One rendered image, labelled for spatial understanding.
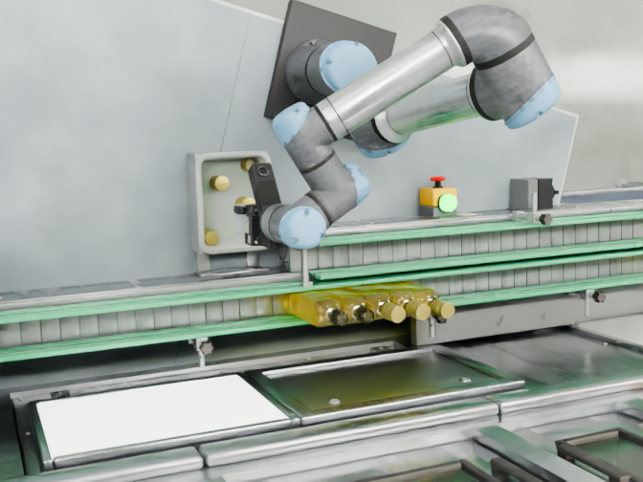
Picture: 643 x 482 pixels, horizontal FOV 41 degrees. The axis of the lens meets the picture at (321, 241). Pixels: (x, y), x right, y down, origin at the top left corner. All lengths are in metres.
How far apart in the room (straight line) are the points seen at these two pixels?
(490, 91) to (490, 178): 0.73
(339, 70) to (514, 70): 0.43
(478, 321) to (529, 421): 0.61
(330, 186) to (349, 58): 0.39
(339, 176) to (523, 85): 0.36
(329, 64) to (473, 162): 0.60
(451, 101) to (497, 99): 0.13
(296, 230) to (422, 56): 0.37
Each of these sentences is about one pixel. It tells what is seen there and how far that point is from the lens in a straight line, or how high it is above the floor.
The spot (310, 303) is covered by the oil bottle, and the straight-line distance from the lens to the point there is 1.77.
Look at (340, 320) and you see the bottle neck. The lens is 1.72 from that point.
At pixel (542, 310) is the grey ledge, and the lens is 2.28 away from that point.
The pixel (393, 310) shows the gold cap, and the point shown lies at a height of 1.16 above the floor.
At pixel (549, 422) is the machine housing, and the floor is 1.43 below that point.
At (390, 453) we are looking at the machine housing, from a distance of 1.48.
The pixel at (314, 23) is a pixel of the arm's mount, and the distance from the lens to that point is 2.06.
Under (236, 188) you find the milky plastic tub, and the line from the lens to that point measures 1.98.
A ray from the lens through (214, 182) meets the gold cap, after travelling 1.92.
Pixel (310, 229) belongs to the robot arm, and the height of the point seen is 1.27.
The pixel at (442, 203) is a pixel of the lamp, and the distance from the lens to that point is 2.12.
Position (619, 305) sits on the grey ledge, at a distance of 2.44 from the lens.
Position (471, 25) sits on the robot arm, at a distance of 1.54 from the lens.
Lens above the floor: 2.66
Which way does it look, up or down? 67 degrees down
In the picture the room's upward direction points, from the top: 105 degrees clockwise
